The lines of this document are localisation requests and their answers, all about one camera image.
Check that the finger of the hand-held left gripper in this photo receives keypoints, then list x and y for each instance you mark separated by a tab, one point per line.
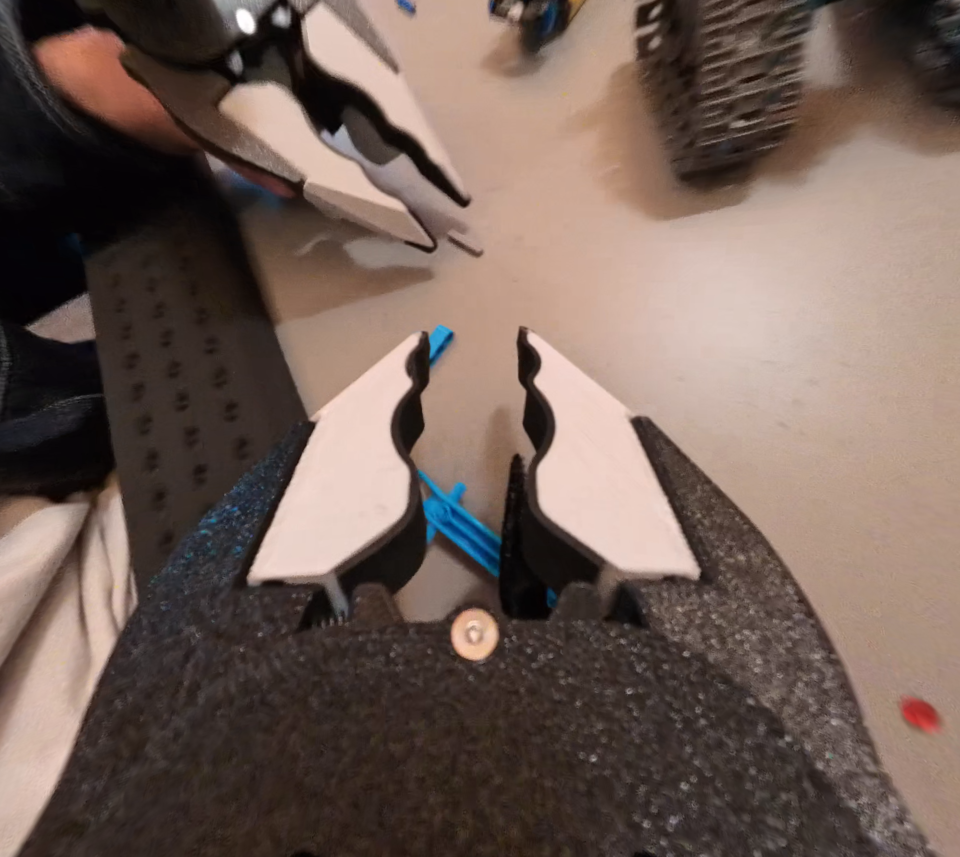
368	100
285	152

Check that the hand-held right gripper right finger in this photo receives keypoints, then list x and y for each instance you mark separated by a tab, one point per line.
608	490

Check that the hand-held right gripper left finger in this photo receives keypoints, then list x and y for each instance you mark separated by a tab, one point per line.
338	497

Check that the blue tracked toy robot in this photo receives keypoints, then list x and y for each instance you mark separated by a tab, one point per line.
765	17

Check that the person's left forearm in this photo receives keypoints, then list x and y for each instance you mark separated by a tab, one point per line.
60	197

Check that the grey desk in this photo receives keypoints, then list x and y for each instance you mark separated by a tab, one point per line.
750	392

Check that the person's left hand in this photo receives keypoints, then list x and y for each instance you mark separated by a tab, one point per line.
113	85

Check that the small blue pin piece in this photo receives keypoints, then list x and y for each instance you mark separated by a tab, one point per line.
405	4

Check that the blue racket-shaped piece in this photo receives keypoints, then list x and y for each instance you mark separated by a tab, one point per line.
458	512

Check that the black perforated mat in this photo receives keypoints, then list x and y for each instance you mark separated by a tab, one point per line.
188	377

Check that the person's denim jacket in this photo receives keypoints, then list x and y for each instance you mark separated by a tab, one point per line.
45	415

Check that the person's white shirt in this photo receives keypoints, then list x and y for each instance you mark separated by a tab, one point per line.
53	662

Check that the small red round piece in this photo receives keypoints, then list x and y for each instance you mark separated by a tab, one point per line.
920	715

